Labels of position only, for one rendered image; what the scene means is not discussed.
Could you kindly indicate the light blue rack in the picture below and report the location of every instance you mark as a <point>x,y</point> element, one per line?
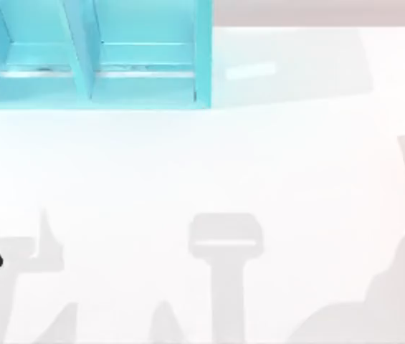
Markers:
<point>80,53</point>

